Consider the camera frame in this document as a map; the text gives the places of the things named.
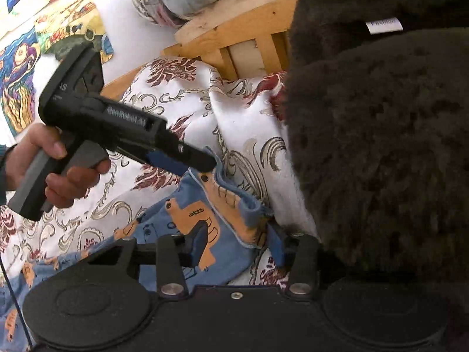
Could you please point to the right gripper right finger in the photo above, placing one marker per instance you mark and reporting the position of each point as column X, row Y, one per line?
column 296, row 254

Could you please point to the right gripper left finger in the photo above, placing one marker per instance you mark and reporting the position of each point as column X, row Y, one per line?
column 175, row 252

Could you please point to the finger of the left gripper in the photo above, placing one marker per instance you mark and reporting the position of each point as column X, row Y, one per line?
column 158, row 159
column 187, row 154

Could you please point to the blue pants with orange cars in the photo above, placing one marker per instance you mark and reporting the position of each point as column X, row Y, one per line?
column 96, row 297

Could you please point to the person's left hand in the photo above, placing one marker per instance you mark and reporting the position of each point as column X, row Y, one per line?
column 60, row 191

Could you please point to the floral white bedspread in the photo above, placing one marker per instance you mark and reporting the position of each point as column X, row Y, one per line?
column 210, row 151

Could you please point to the swirly starry night painting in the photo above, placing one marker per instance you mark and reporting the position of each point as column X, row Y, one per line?
column 18, row 60

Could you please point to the colourful landscape painting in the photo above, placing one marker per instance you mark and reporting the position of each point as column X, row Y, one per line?
column 66, row 23

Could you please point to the striped patterned cushion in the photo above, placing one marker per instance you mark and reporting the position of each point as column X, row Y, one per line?
column 158, row 13

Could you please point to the wooden bed frame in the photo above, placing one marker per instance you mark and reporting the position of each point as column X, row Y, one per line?
column 241, row 38

